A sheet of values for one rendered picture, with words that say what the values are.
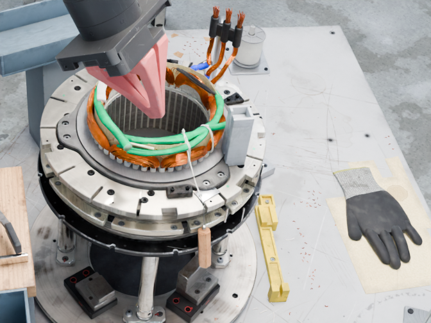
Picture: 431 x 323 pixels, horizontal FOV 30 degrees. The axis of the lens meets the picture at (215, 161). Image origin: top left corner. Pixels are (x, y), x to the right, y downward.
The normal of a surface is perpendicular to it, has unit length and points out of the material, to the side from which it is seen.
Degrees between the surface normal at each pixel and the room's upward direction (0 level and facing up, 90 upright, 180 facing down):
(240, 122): 90
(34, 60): 90
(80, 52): 32
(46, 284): 0
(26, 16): 90
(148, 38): 59
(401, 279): 0
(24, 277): 0
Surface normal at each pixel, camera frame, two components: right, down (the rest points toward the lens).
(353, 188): 0.04, -0.79
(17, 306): 0.24, 0.73
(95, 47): -0.37, -0.78
